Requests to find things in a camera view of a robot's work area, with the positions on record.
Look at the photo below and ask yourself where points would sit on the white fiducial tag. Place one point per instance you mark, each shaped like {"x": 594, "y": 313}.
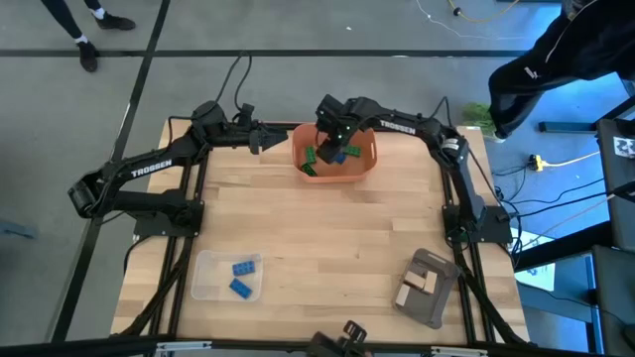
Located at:
{"x": 624, "y": 147}

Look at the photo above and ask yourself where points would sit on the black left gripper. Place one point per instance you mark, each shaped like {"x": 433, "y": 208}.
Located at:
{"x": 243, "y": 136}

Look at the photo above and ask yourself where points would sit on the black computer desk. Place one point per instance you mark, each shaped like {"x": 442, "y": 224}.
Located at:
{"x": 615, "y": 198}

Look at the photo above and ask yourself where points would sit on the black furniture panel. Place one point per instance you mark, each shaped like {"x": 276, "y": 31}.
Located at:
{"x": 615, "y": 307}

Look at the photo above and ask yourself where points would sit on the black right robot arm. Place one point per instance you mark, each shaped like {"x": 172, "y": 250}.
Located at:
{"x": 397, "y": 126}

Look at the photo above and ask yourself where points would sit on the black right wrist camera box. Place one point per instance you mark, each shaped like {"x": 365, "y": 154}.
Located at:
{"x": 328, "y": 106}

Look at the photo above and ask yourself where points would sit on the orange plastic bin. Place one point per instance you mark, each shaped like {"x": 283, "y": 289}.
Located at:
{"x": 357, "y": 171}

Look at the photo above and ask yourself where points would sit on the black aluminium table frame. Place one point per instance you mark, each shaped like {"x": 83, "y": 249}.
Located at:
{"x": 198, "y": 173}

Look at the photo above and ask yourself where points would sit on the grey plastic tray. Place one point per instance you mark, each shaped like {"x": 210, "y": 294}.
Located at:
{"x": 426, "y": 312}

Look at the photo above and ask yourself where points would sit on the clear plastic bin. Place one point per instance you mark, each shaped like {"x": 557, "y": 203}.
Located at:
{"x": 208, "y": 287}

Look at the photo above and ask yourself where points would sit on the blue toy brick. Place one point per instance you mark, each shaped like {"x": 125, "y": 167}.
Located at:
{"x": 341, "y": 159}
{"x": 240, "y": 288}
{"x": 243, "y": 268}

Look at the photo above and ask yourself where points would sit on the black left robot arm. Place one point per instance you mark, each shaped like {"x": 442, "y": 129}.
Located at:
{"x": 149, "y": 168}

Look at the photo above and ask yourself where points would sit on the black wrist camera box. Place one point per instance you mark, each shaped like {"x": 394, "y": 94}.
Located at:
{"x": 328, "y": 106}
{"x": 245, "y": 113}

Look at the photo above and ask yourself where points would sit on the white paper sheet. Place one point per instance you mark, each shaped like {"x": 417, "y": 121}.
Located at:
{"x": 541, "y": 277}

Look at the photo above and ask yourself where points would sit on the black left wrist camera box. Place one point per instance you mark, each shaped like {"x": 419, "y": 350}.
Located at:
{"x": 245, "y": 113}

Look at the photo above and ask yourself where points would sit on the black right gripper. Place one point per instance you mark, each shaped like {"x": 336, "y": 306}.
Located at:
{"x": 340, "y": 131}

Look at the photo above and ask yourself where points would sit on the black standing desk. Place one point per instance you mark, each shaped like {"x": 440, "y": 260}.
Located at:
{"x": 565, "y": 126}

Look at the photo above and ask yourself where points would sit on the silver bracket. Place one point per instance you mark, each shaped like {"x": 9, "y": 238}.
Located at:
{"x": 183, "y": 346}
{"x": 459, "y": 351}

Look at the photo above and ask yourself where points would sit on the person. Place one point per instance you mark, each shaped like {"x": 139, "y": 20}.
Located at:
{"x": 570, "y": 44}
{"x": 64, "y": 15}

